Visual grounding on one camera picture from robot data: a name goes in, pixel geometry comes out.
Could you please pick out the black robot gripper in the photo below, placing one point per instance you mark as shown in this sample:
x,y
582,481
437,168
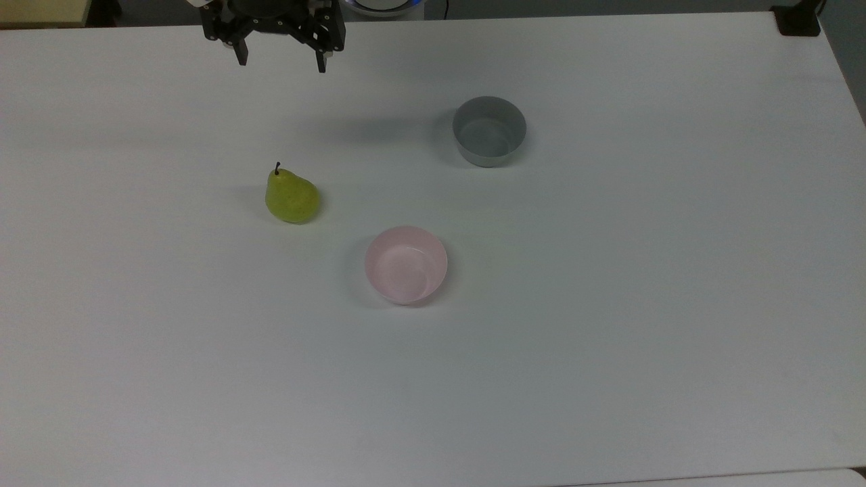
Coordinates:
x,y
274,26

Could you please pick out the green pear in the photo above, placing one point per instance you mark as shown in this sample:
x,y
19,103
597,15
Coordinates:
x,y
291,196

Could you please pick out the grey plastic bowl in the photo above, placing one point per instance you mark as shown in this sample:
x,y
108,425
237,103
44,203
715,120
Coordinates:
x,y
489,132

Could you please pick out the pink plastic bowl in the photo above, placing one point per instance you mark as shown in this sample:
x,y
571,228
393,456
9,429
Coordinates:
x,y
406,265

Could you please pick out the light wooden board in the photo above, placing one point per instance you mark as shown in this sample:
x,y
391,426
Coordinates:
x,y
42,12

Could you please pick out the black table clamp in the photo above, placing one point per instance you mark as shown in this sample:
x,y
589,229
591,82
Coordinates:
x,y
798,19

